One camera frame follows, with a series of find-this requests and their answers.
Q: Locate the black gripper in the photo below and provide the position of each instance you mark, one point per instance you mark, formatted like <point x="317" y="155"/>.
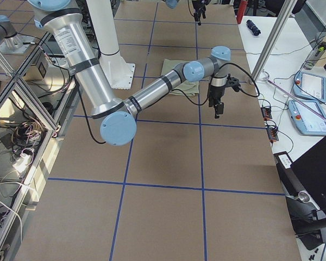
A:
<point x="198" y="6"/>
<point x="215" y="93"/>

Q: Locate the black monitor on stand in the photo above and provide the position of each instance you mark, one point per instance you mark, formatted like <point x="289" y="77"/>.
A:
<point x="304" y="181"/>

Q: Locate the far blue teach pendant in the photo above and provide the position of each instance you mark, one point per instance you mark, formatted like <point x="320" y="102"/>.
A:
<point x="310" y="86"/>

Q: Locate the white reacher grabber stick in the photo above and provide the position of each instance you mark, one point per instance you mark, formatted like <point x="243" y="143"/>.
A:
<point x="293" y="95"/>

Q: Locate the aluminium frame rack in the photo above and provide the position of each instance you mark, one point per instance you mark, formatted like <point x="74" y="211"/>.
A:
<point x="37" y="98"/>

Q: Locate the folded dark blue umbrella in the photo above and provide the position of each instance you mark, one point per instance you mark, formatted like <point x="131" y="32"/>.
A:
<point x="253" y="28"/>

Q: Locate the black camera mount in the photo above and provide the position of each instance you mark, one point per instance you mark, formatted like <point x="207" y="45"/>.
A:
<point x="233" y="83"/>

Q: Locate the near blue teach pendant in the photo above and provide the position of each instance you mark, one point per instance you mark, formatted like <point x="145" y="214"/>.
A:
<point x="308" y="117"/>

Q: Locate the aluminium frame post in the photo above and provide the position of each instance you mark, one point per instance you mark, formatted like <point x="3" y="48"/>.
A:
<point x="272" y="38"/>

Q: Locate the red cylinder tube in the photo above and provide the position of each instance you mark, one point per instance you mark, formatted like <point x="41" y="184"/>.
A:
<point x="241" y="10"/>

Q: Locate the blue teach pendant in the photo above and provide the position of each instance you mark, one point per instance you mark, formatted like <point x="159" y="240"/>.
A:
<point x="308" y="117"/>
<point x="310" y="86"/>

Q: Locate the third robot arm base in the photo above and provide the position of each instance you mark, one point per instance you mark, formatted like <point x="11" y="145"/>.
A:
<point x="10" y="41"/>

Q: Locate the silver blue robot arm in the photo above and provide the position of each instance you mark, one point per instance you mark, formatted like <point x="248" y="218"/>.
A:
<point x="173" y="3"/>
<point x="99" y="74"/>

